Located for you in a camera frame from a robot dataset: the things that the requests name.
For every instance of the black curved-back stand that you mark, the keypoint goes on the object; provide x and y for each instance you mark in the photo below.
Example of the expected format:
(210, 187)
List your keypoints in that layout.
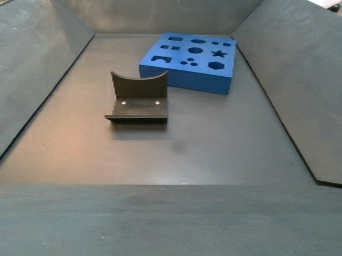
(140, 98)

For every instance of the blue foam shape-sorter block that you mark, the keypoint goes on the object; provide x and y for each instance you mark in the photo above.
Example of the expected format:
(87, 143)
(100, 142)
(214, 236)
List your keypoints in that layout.
(198, 61)

